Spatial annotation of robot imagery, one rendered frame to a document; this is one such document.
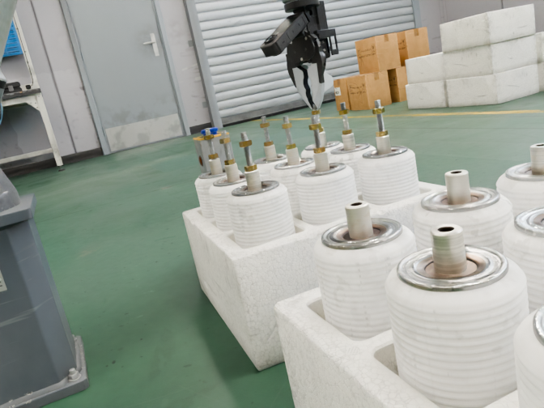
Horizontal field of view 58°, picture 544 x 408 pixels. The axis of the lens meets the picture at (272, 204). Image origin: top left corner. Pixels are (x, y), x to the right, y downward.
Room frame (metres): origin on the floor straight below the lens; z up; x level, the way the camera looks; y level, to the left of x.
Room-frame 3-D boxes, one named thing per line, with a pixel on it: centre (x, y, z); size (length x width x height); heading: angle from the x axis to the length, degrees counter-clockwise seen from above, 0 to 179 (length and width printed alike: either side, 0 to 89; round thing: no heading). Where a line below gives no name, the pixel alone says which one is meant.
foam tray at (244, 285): (0.89, -0.06, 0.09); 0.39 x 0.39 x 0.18; 18
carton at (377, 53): (4.58, -1.21, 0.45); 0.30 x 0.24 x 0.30; 23
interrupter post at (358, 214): (0.44, -0.08, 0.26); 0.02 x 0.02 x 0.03
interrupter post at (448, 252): (0.33, -0.12, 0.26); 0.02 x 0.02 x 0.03
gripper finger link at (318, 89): (1.04, -0.16, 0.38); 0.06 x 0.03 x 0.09; 134
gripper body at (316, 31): (1.06, -0.15, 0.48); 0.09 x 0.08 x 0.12; 134
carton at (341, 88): (4.84, -1.00, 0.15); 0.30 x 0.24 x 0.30; 110
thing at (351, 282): (0.44, -0.08, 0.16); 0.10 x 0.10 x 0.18
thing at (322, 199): (0.78, -0.09, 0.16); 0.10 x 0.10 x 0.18
